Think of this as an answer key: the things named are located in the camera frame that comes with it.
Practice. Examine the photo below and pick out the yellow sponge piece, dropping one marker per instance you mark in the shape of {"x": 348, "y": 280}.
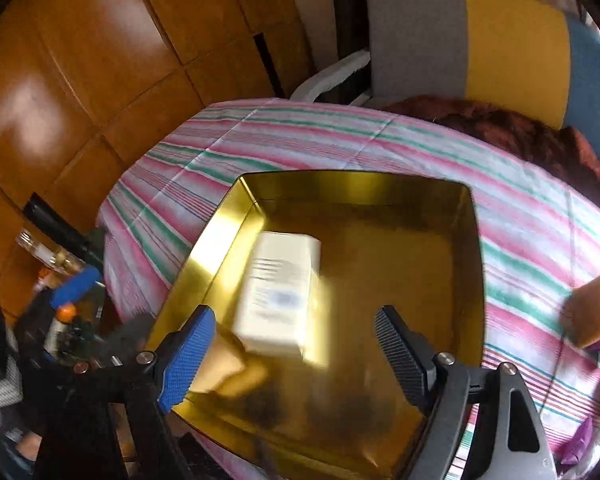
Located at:
{"x": 582, "y": 314}

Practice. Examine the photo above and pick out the dark red blanket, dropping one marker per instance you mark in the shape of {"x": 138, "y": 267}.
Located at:
{"x": 564, "y": 153}

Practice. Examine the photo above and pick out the wooden wardrobe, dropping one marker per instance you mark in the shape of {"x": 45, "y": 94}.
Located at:
{"x": 89, "y": 86}

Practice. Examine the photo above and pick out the gold metal tin box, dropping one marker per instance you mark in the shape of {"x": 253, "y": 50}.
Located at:
{"x": 334, "y": 410}

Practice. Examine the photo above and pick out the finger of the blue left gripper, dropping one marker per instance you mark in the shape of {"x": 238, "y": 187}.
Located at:
{"x": 76, "y": 287}

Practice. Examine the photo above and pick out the white cardboard box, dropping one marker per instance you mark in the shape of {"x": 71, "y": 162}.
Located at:
{"x": 273, "y": 309}

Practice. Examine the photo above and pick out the grey yellow blue sofa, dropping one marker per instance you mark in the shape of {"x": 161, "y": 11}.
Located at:
{"x": 521, "y": 55}

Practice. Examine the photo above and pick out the striped pink green bedsheet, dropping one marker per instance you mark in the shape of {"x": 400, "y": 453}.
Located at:
{"x": 539, "y": 237}

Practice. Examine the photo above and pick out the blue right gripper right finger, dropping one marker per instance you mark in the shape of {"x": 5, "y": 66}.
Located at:
{"x": 410, "y": 357}

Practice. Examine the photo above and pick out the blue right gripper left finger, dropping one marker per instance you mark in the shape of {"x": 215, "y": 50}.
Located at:
{"x": 180, "y": 355}

